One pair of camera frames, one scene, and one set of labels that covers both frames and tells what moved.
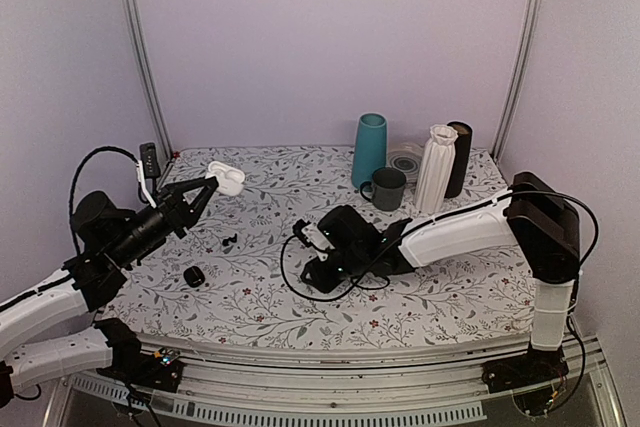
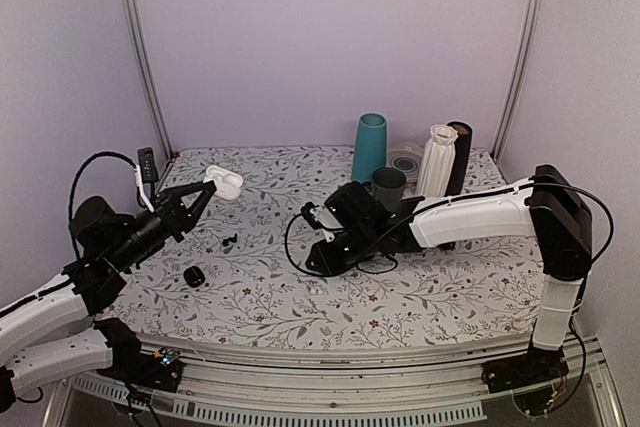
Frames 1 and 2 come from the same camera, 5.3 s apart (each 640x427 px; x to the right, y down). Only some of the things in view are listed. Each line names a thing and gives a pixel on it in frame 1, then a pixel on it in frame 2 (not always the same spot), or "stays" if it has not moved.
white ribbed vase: x=436 y=168 stays
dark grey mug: x=387 y=188 stays
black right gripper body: x=352 y=261 -> x=359 y=248
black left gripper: x=183 y=216 stays
